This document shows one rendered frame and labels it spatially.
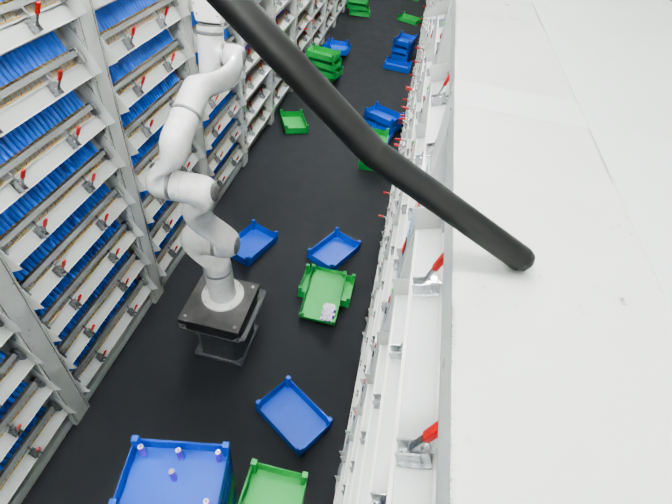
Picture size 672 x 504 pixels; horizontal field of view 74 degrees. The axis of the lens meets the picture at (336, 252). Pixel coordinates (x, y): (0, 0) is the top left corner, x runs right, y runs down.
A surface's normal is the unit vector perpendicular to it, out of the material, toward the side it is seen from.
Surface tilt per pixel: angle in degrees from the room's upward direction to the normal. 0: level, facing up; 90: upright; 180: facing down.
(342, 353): 0
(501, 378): 0
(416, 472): 20
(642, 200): 0
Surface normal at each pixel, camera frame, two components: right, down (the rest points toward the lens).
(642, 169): 0.11, -0.71
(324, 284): 0.01, -0.37
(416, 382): -0.23, -0.74
